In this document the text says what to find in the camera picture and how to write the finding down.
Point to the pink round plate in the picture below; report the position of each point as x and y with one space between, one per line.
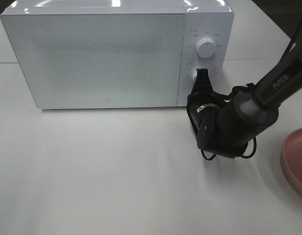
291 160

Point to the white round knob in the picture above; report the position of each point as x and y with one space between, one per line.
194 76
206 46

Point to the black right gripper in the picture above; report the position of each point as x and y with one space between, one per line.
201 99

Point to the white microwave oven body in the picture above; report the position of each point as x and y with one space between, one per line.
201 17

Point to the upper white round knob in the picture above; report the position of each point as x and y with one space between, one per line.
206 46

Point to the lower white round knob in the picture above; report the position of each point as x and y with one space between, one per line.
194 76

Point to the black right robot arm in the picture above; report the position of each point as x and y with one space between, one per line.
227 125

